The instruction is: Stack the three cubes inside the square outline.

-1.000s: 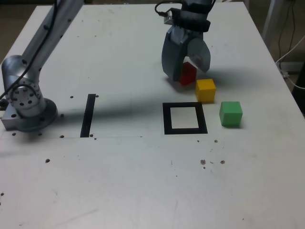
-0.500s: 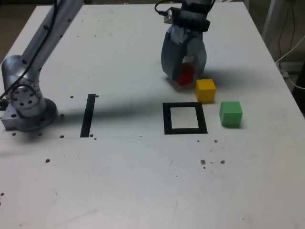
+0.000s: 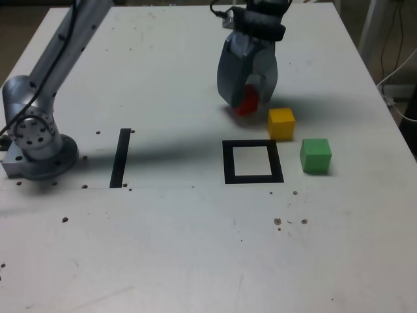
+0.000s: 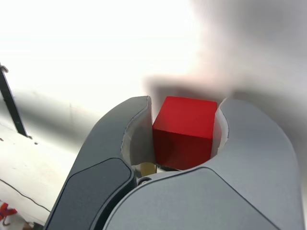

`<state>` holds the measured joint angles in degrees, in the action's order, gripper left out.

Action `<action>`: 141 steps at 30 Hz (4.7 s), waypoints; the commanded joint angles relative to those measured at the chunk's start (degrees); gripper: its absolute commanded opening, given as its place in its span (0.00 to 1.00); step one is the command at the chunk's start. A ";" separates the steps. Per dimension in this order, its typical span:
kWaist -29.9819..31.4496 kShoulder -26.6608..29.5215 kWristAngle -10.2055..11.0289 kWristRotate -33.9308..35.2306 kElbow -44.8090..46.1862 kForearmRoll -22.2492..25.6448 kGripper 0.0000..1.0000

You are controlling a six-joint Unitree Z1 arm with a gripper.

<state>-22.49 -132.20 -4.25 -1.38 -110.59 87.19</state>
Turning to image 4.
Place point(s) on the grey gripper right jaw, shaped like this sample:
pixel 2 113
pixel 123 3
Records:
pixel 239 187

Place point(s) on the red cube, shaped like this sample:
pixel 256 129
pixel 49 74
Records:
pixel 184 124

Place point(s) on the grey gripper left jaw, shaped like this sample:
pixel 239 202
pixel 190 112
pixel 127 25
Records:
pixel 96 172

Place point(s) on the orange and white object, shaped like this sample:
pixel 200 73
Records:
pixel 6 210

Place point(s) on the black tape strip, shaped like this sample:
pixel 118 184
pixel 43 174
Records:
pixel 12 107

